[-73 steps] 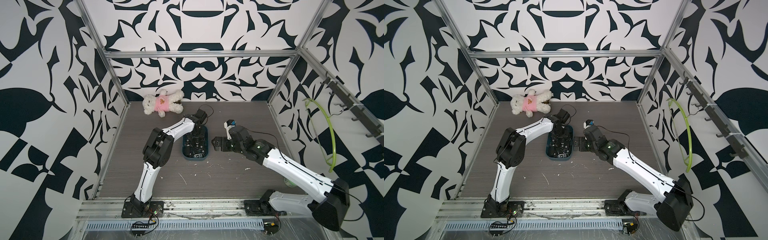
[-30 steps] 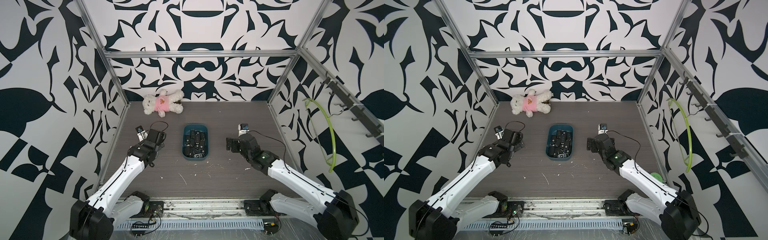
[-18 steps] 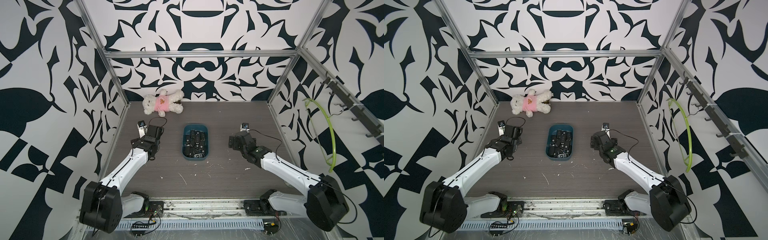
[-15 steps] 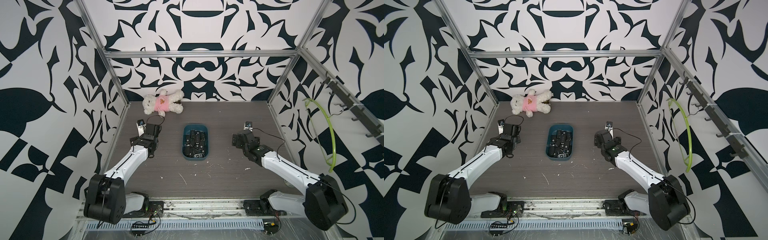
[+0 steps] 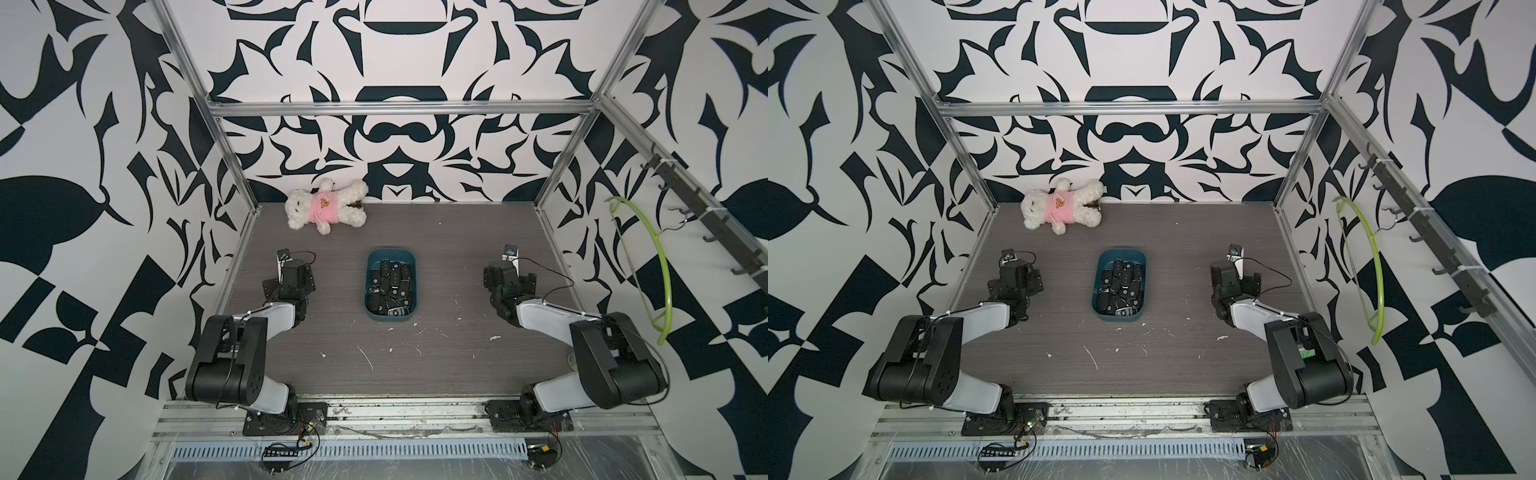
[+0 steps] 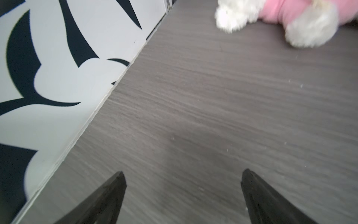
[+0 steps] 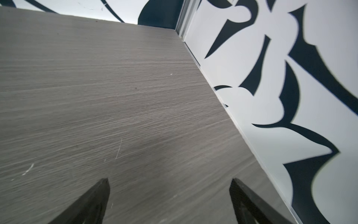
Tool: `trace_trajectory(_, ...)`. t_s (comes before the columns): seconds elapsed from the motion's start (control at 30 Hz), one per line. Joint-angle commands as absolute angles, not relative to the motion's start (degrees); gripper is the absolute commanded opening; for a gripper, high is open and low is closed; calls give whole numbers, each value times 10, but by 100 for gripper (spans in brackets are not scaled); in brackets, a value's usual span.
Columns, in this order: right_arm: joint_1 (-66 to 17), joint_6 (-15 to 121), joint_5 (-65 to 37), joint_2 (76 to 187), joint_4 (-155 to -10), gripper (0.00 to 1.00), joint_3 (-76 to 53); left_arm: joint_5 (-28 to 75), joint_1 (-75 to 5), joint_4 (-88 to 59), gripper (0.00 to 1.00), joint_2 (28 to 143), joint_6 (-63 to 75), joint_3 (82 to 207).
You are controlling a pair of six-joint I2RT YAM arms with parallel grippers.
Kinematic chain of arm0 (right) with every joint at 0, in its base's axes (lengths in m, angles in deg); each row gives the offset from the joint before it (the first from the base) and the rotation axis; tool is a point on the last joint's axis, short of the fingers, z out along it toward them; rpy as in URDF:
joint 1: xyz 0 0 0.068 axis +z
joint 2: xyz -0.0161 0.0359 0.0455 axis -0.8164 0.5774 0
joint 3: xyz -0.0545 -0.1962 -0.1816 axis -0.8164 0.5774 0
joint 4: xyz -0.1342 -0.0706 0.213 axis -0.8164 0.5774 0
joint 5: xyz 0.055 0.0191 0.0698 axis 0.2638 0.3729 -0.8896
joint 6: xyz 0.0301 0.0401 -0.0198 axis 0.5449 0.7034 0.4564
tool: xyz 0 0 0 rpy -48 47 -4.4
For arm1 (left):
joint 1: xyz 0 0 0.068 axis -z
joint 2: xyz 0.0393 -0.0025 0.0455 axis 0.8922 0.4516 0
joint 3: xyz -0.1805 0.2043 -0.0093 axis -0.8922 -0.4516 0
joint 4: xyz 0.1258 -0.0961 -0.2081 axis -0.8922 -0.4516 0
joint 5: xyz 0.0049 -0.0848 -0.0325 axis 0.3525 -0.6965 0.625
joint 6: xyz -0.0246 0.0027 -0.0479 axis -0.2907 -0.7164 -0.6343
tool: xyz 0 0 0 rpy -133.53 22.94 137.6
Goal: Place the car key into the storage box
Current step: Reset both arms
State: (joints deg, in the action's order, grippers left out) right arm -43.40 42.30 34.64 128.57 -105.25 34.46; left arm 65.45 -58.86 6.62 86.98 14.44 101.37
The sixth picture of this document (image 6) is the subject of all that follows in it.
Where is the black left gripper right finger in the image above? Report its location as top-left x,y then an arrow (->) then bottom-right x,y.
241,169 -> 316,224

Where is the white plush bear pink shirt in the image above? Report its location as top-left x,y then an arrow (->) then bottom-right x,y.
215,0 -> 358,48

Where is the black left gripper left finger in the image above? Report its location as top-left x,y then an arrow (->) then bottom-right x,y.
56,172 -> 127,224

